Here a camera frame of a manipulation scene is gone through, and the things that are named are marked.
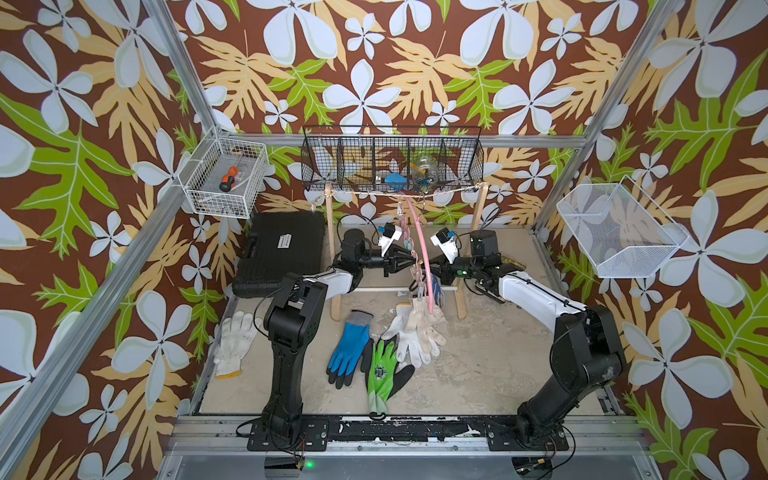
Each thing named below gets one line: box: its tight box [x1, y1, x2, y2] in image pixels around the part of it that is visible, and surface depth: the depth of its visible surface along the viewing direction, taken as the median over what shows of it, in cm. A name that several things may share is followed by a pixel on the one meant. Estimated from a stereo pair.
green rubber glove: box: [367, 340, 398, 414], surface depth 84 cm
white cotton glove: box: [381, 302, 422, 367], surface depth 90 cm
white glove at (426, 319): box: [406, 296, 447, 357], surface depth 90 cm
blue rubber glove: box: [326, 310, 374, 390], surface depth 86 cm
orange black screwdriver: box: [219, 166, 239, 193], surface depth 82 cm
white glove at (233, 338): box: [213, 311, 263, 379], surface depth 88 cm
